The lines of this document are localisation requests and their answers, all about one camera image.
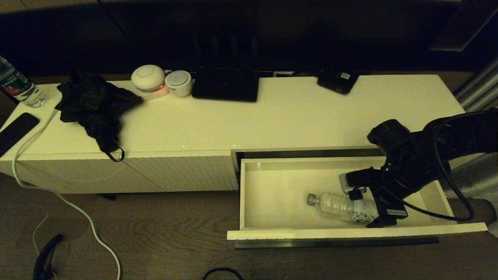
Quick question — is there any thin white cable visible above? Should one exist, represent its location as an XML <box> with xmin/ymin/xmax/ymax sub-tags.
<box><xmin>32</xmin><ymin>202</ymin><xmax>50</xmax><ymax>257</ymax></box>

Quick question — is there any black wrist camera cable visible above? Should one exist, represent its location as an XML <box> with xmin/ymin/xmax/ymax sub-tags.
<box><xmin>397</xmin><ymin>111</ymin><xmax>498</xmax><ymax>223</ymax></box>

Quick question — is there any white cylindrical speaker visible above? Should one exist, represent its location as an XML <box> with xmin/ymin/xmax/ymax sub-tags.
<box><xmin>165</xmin><ymin>70</ymin><xmax>193</xmax><ymax>97</ymax></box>

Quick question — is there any grey curtain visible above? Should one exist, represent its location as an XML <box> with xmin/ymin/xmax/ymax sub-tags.
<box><xmin>444</xmin><ymin>56</ymin><xmax>498</xmax><ymax>238</ymax></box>

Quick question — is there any dark angular panel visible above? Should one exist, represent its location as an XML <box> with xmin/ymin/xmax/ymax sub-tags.
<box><xmin>430</xmin><ymin>0</ymin><xmax>498</xmax><ymax>53</ymax></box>

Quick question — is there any black crumpled cloth bag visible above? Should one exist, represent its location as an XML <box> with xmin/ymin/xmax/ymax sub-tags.
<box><xmin>55</xmin><ymin>74</ymin><xmax>144</xmax><ymax>162</ymax></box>

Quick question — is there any white dome shaped device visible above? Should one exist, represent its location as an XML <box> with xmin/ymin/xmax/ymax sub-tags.
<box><xmin>131</xmin><ymin>65</ymin><xmax>166</xmax><ymax>93</ymax></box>

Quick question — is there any green labelled water bottle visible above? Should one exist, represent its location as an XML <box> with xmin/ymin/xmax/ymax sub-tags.
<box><xmin>0</xmin><ymin>55</ymin><xmax>49</xmax><ymax>109</ymax></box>

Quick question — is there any white low cabinet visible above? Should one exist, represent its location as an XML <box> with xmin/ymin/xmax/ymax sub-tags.
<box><xmin>0</xmin><ymin>75</ymin><xmax>465</xmax><ymax>195</ymax></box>

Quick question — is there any black router box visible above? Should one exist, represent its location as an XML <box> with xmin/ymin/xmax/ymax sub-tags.
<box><xmin>191</xmin><ymin>67</ymin><xmax>260</xmax><ymax>103</ymax></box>

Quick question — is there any clear plastic water bottle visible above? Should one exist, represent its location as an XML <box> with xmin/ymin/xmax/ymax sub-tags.
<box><xmin>307</xmin><ymin>192</ymin><xmax>380</xmax><ymax>224</ymax></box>

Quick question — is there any small black labelled box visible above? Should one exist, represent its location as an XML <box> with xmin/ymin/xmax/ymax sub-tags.
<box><xmin>316</xmin><ymin>71</ymin><xmax>359</xmax><ymax>95</ymax></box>

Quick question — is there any white fluted drawer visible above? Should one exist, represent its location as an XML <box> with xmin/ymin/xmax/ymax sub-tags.
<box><xmin>227</xmin><ymin>150</ymin><xmax>488</xmax><ymax>241</ymax></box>

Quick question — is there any white flat charging base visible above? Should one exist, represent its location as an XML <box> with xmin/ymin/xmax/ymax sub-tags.
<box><xmin>134</xmin><ymin>85</ymin><xmax>170</xmax><ymax>102</ymax></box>

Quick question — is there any black smartphone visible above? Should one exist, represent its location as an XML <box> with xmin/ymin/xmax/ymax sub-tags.
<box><xmin>0</xmin><ymin>113</ymin><xmax>40</xmax><ymax>158</ymax></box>

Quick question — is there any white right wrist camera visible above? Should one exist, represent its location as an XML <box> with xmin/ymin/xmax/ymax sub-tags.
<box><xmin>339</xmin><ymin>168</ymin><xmax>386</xmax><ymax>194</ymax></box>

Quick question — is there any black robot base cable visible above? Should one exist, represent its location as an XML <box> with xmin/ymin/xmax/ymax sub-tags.
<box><xmin>202</xmin><ymin>267</ymin><xmax>244</xmax><ymax>280</ymax></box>

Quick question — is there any large black television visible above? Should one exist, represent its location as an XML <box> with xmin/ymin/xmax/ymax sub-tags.
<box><xmin>0</xmin><ymin>1</ymin><xmax>461</xmax><ymax>78</ymax></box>

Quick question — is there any black coiled cable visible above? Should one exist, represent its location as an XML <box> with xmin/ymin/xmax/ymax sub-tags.
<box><xmin>33</xmin><ymin>233</ymin><xmax>65</xmax><ymax>280</ymax></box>

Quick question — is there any thick white power cable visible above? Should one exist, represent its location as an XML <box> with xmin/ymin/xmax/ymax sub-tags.
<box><xmin>12</xmin><ymin>108</ymin><xmax>122</xmax><ymax>280</ymax></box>

